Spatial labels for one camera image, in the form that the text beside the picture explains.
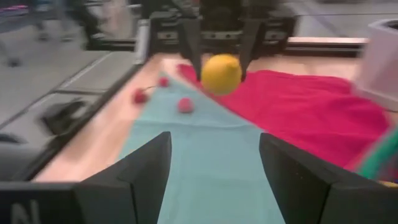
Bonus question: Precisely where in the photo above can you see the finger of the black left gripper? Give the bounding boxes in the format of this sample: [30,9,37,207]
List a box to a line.
[179,17,203,82]
[238,17,262,82]

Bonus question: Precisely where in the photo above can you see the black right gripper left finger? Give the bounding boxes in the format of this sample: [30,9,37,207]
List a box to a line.
[73,131,173,224]

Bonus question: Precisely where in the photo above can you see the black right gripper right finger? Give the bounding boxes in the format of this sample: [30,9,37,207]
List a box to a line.
[259,133,380,224]

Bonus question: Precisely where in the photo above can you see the yellow toy lemon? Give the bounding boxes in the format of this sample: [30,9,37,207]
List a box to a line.
[200,53,243,96]

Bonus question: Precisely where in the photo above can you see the teal basket orange rim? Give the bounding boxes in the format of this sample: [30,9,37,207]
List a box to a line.
[356,126,398,187]

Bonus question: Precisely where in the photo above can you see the red toy cherry with stem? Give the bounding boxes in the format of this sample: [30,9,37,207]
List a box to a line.
[146,76,170,91]

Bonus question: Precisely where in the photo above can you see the red cloth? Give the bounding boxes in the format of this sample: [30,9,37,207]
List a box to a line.
[177,63,391,172]

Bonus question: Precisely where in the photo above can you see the red toy strawberry green leaves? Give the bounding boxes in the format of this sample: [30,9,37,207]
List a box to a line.
[132,88,150,105]

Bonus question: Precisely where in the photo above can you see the teal cloth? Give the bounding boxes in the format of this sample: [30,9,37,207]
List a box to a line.
[118,73,287,224]

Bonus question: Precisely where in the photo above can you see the white hexagonal planter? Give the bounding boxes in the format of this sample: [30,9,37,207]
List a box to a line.
[353,18,398,111]

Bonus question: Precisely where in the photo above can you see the black metal table frame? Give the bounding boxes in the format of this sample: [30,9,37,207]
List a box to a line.
[18,18,369,183]

